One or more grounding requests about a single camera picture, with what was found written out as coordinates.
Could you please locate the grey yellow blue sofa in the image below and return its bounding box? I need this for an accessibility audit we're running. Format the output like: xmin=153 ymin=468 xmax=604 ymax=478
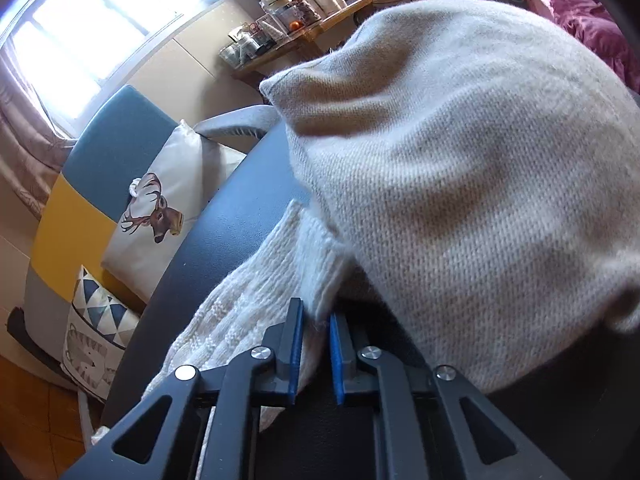
xmin=7 ymin=85 xmax=281 ymax=406

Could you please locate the wooden side table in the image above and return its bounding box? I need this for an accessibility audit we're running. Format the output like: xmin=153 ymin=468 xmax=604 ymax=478
xmin=230 ymin=0 xmax=376 ymax=86

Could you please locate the beige fine-knit sweater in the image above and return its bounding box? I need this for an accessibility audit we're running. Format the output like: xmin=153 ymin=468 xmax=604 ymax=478
xmin=259 ymin=0 xmax=640 ymax=396

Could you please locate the wide barred window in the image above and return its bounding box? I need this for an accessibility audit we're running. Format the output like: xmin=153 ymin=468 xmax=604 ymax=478
xmin=0 ymin=0 xmax=236 ymax=131

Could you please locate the wooden wardrobe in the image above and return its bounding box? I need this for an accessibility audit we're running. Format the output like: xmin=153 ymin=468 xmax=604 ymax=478
xmin=0 ymin=347 xmax=103 ymax=480

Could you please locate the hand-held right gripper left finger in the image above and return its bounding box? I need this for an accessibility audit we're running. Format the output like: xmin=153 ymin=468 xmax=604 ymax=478
xmin=62 ymin=297 xmax=304 ymax=480

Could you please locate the deer print cushion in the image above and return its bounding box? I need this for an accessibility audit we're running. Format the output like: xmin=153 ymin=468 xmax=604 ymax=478
xmin=100 ymin=119 xmax=246 ymax=306

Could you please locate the pale patterned curtain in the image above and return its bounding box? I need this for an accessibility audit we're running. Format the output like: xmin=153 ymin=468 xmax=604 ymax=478
xmin=0 ymin=50 xmax=76 ymax=221

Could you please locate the black rolled mat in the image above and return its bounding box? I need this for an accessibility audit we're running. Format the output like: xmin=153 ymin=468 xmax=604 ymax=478
xmin=6 ymin=307 xmax=81 ymax=396

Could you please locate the pink ruffled quilt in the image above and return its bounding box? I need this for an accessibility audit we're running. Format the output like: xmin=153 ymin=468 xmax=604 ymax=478
xmin=520 ymin=0 xmax=640 ymax=93

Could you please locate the cluster of jars and bottles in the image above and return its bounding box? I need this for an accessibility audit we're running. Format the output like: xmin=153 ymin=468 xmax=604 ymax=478
xmin=219 ymin=0 xmax=323 ymax=68

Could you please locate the tiger print cushion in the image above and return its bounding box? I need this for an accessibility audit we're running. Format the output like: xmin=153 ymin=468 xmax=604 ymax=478
xmin=61 ymin=265 xmax=143 ymax=403

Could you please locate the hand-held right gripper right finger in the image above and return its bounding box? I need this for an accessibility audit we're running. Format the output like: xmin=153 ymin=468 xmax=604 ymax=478
xmin=328 ymin=310 xmax=571 ymax=480

